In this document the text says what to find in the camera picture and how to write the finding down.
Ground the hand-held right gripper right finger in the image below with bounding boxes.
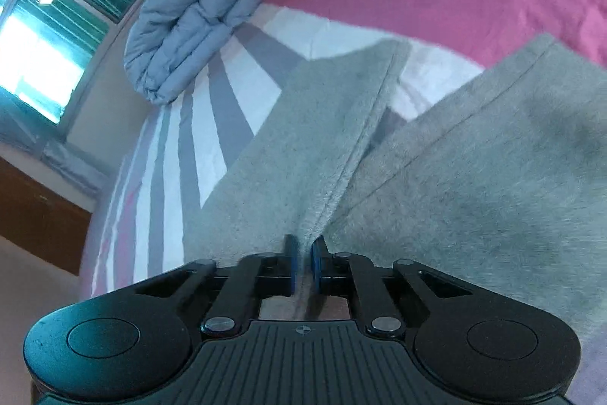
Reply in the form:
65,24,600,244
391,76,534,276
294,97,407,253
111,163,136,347
310,235,475,336

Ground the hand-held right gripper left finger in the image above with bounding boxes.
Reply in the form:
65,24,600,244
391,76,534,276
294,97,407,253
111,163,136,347
134,235,299,336

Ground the grey towel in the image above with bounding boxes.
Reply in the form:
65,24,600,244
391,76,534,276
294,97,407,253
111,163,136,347
182,32,607,342

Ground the grey curtain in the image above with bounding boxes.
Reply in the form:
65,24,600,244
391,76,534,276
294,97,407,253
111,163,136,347
0,101,115,198

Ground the brown wooden wardrobe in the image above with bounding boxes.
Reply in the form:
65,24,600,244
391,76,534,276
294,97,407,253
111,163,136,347
0,158,94,277

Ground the folded blue duvet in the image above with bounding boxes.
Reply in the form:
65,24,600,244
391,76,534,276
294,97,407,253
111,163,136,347
123,0,285,105

